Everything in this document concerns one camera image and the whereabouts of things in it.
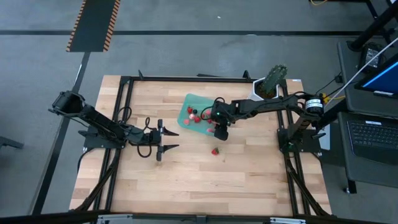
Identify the black power adapter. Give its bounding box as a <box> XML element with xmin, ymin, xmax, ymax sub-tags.
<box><xmin>359</xmin><ymin>42</ymin><xmax>384</xmax><ymax>72</ymax></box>

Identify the white rod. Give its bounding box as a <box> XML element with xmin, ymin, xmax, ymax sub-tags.
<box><xmin>325</xmin><ymin>39</ymin><xmax>398</xmax><ymax>108</ymax></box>

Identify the black laptop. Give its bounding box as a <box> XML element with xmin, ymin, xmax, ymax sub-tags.
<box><xmin>338</xmin><ymin>111</ymin><xmax>398</xmax><ymax>166</ymax></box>

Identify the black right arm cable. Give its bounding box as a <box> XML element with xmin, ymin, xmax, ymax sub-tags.
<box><xmin>200</xmin><ymin>96</ymin><xmax>226</xmax><ymax>121</ymax></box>

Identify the green cactus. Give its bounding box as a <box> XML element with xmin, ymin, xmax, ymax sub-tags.
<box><xmin>260</xmin><ymin>64</ymin><xmax>289</xmax><ymax>96</ymax></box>

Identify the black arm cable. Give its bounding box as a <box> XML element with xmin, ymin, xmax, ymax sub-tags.
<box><xmin>116</xmin><ymin>106</ymin><xmax>154</xmax><ymax>159</ymax></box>
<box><xmin>200</xmin><ymin>96</ymin><xmax>226</xmax><ymax>121</ymax></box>

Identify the black camera mount crossbar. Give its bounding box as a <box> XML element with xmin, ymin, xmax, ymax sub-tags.
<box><xmin>0</xmin><ymin>210</ymin><xmax>398</xmax><ymax>224</ymax></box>

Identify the monitor with blue screen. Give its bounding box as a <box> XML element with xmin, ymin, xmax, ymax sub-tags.
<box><xmin>354</xmin><ymin>52</ymin><xmax>398</xmax><ymax>100</ymax></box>

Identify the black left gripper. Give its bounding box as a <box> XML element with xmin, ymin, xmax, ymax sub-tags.
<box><xmin>142</xmin><ymin>119</ymin><xmax>180</xmax><ymax>162</ymax></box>

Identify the silver aluminium profile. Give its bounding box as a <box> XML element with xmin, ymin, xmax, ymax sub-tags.
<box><xmin>269</xmin><ymin>217</ymin><xmax>307</xmax><ymax>224</ymax></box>
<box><xmin>96</xmin><ymin>213</ymin><xmax>134</xmax><ymax>224</ymax></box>

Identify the black aluminium table frame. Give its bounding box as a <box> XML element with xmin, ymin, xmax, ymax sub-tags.
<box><xmin>70</xmin><ymin>70</ymin><xmax>332</xmax><ymax>218</ymax></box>

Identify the teal translucent plastic container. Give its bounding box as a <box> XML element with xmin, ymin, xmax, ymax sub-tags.
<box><xmin>176</xmin><ymin>93</ymin><xmax>233</xmax><ymax>137</ymax></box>

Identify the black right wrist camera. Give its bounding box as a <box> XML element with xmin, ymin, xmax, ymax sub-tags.
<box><xmin>211</xmin><ymin>105</ymin><xmax>233</xmax><ymax>121</ymax></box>

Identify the black hazard-striped floor mat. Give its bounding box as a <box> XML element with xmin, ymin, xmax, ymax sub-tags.
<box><xmin>65</xmin><ymin>0</ymin><xmax>121</xmax><ymax>53</ymax></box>

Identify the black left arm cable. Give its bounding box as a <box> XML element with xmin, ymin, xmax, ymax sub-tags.
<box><xmin>116</xmin><ymin>106</ymin><xmax>154</xmax><ymax>159</ymax></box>

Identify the grey desk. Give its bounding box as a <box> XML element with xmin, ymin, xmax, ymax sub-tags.
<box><xmin>337</xmin><ymin>39</ymin><xmax>398</xmax><ymax>189</ymax></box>

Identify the black stand foot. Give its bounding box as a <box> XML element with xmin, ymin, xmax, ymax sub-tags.
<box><xmin>0</xmin><ymin>135</ymin><xmax>25</xmax><ymax>150</ymax></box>

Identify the black stand leg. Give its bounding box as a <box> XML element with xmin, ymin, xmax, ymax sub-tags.
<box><xmin>346</xmin><ymin>0</ymin><xmax>398</xmax><ymax>53</ymax></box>

